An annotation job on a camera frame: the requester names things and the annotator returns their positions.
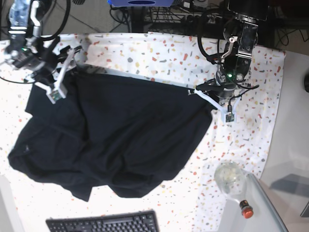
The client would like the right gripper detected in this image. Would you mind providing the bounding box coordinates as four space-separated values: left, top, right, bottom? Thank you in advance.
3 36 60 80

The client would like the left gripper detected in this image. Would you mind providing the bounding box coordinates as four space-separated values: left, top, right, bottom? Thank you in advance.
197 70 253 104

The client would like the black t-shirt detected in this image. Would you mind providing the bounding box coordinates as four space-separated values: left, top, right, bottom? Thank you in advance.
8 73 212 201

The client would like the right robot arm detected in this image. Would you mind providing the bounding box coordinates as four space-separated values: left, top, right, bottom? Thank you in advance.
4 0 68 76

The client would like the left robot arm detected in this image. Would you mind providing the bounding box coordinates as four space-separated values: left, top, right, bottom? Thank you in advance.
196 0 268 105

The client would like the clear glass bottle red cap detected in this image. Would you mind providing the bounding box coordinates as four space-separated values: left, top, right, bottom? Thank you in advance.
214 161 254 219

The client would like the blue box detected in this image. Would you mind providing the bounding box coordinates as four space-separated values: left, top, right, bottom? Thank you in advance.
107 0 175 7

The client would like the terrazzo pattern table cloth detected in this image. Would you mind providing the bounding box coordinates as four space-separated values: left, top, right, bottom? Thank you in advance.
0 32 285 232

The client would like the black keyboard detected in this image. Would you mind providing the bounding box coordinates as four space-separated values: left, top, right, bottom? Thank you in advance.
45 210 160 232

